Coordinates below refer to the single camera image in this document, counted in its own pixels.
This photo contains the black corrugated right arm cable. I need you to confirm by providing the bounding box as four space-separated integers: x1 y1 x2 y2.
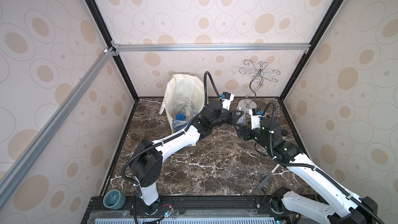
254 101 385 224

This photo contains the clear slim case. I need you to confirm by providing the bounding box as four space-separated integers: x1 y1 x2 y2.
236 106 247 124

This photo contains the white spatula black handle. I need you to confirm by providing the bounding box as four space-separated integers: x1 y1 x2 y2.
256 164 279 191

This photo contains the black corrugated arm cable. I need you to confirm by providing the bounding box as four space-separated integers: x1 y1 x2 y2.
254 101 385 224
121 71 223 185

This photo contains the black corner frame post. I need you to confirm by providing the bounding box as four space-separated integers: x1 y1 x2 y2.
85 0 139 101
279 0 344 102

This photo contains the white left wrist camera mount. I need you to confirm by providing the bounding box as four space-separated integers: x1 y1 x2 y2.
220 92 235 111

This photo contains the aluminium frame rail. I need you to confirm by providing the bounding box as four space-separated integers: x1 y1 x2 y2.
114 43 311 52
1 47 116 207

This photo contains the aluminium frame rail left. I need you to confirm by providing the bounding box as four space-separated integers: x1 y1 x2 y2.
1 47 116 207

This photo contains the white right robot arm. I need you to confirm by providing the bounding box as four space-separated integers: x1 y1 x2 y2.
232 117 382 224

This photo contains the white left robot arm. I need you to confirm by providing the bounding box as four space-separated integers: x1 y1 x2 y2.
121 101 244 207

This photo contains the aluminium frame rail back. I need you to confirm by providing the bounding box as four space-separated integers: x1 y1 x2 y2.
114 43 311 52

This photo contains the chrome jewelry stand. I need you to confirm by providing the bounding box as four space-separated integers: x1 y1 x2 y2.
238 59 281 110

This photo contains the Starry Night canvas tote bag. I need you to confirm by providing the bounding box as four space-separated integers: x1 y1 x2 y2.
159 74 207 133

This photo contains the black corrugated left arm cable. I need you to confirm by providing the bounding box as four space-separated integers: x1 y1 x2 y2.
121 71 223 185

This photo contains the blue compass case front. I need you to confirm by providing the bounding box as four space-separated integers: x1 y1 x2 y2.
175 114 185 121

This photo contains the black corner frame post right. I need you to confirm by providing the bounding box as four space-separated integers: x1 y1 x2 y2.
279 0 344 102

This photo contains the grey green bowl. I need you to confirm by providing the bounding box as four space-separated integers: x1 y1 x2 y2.
103 189 126 210

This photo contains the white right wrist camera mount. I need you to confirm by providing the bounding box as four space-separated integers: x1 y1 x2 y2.
249 108 263 130

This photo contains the black corner frame post left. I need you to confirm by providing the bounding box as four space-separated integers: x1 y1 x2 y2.
85 0 139 101

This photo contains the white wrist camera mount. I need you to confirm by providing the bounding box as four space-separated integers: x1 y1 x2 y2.
249 108 263 130
220 92 235 111

